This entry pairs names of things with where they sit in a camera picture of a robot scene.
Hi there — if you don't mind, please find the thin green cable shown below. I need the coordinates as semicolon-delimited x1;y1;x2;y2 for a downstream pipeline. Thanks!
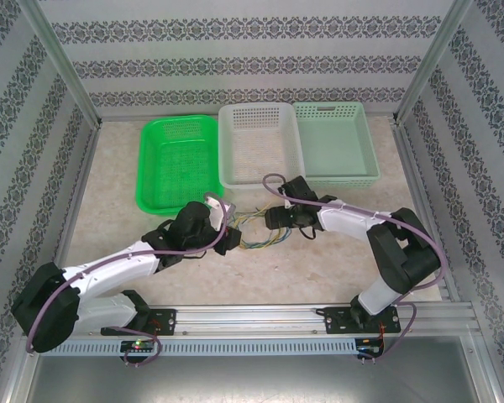
230;208;296;249

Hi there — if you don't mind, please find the bright green plastic basket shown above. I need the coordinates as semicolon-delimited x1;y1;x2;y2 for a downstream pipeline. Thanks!
134;113;226;216

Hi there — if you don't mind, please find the white plastic basket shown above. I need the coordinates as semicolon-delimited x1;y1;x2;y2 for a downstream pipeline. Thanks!
217;102;307;192

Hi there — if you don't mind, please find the mint green plastic basket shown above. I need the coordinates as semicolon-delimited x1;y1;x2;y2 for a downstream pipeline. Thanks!
292;102;382;191

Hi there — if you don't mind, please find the left controller circuit board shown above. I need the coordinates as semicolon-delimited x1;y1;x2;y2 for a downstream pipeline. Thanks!
120;339;157;353

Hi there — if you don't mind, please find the controller circuit board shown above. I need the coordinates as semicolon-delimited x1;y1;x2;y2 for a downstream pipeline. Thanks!
120;339;157;353
356;343;386;357

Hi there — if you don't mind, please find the grey metal panel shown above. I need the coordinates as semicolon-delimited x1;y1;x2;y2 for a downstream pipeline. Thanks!
31;335;503;403

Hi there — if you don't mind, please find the right controller circuit board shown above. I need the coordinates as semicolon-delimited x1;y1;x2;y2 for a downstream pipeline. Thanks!
356;343;386;357

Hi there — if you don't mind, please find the aluminium mounting rail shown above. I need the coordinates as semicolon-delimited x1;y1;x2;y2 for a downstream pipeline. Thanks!
24;302;476;337

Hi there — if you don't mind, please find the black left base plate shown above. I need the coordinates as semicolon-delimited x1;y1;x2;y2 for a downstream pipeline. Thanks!
100;307;178;337

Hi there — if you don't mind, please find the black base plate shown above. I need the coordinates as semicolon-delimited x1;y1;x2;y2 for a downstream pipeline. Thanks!
322;306;404;336
100;307;178;337

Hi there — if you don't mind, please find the slotted grey cable duct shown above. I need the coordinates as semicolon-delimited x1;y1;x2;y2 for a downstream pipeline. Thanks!
39;338;388;357

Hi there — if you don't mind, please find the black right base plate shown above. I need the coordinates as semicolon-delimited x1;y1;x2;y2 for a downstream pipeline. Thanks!
322;306;404;336

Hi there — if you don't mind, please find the aluminium side rail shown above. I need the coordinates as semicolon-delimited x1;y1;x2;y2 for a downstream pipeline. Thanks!
23;119;104;327
392;119;478;306

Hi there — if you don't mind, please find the aluminium frame post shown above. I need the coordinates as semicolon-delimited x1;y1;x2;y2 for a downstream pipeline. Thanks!
18;0;102;128
394;0;486;125

